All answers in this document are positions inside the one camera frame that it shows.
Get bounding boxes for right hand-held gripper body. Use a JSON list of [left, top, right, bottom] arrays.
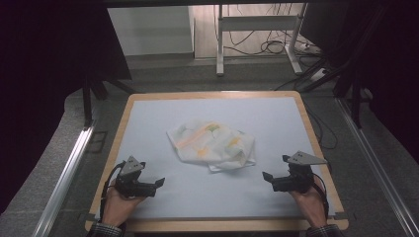
[[272, 150, 328, 194]]

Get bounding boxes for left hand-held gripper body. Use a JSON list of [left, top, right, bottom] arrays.
[[114, 155, 157, 199]]

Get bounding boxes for white leaf-print garment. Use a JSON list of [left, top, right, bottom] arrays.
[[166, 118, 257, 174]]

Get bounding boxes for person's left hand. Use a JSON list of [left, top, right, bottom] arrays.
[[101, 180, 146, 228]]

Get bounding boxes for person's right hand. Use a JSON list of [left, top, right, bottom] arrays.
[[290, 183, 329, 229]]

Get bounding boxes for dark floor grille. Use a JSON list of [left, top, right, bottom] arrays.
[[86, 130, 109, 154]]

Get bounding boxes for white power strip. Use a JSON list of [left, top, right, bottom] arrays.
[[309, 67, 328, 82]]

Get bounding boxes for dark curtain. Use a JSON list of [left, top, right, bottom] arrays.
[[298, 0, 419, 166], [0, 0, 133, 214]]

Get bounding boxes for white cabinet panel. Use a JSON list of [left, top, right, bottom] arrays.
[[107, 5, 196, 57]]

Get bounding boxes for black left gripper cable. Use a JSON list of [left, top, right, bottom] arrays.
[[99, 161, 126, 225]]

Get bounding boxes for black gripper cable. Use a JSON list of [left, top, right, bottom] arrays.
[[99, 161, 126, 225], [312, 177, 331, 220]]

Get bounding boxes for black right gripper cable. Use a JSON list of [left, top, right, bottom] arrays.
[[312, 177, 331, 220]]

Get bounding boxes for black cable beside table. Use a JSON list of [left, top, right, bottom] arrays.
[[302, 98, 339, 151]]

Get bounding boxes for aluminium rail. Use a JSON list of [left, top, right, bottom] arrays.
[[32, 126, 96, 237], [335, 97, 419, 237]]

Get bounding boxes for black stand post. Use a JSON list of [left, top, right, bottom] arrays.
[[349, 73, 364, 130], [81, 73, 94, 130]]

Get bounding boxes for black floor cables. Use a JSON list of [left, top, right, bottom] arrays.
[[223, 3, 314, 56]]

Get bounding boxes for white desk frame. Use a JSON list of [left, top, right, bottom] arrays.
[[215, 3, 304, 77]]

